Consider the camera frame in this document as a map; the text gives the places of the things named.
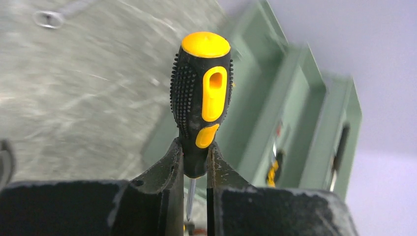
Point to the green toolbox with clear lid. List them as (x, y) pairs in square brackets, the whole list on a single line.
[(281, 97)]

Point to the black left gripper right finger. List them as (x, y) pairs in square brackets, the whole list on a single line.
[(237, 208)]

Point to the yellow black handled screwdriver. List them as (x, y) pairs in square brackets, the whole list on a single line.
[(274, 170)]

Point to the small silver wrench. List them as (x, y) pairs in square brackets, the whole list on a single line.
[(55, 19)]

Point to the black handled pliers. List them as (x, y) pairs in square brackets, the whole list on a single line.
[(7, 162)]

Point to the yellow black tool handle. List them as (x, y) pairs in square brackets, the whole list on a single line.
[(200, 94)]

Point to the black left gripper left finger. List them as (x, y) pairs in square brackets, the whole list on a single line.
[(149, 205)]

